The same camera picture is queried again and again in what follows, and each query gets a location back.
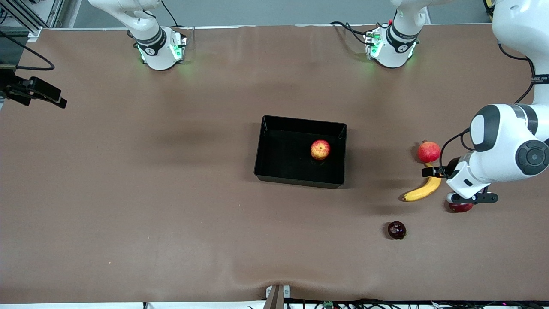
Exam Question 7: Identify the metal table edge bracket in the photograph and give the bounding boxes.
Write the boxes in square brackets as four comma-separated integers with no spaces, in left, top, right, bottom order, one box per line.
[265,285,291,309]

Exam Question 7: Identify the black left base cables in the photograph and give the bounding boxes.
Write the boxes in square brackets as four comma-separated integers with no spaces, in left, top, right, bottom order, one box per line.
[330,21,378,45]

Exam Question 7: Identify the red pomegranate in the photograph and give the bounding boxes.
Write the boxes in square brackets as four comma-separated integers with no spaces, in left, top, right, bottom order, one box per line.
[417,140,441,164]

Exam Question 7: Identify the black right base cable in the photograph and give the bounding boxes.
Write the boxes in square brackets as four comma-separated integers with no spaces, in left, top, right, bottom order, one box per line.
[160,0,181,29]

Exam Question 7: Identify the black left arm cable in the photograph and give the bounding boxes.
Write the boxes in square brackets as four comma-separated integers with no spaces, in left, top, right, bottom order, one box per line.
[439,43,537,177]

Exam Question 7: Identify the red yellow apple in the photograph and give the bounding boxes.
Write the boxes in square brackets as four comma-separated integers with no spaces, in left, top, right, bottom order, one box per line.
[310,139,331,161]

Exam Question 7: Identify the yellow banana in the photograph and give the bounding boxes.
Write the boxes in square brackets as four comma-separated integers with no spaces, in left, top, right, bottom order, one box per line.
[402,162,442,203]

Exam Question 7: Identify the aluminium frame profile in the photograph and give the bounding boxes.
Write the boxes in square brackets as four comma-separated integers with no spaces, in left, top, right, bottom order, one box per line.
[0,0,65,41]

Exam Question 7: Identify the dark purple plum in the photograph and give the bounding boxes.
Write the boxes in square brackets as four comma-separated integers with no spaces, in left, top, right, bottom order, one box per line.
[388,221,407,240]

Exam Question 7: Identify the black plastic box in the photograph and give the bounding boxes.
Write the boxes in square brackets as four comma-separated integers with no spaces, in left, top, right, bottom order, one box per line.
[254,115,347,189]

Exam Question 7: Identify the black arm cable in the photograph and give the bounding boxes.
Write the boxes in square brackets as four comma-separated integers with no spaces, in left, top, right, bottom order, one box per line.
[439,43,537,177]
[0,29,55,71]

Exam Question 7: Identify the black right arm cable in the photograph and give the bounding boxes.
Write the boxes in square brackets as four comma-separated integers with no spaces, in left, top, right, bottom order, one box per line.
[0,29,55,71]

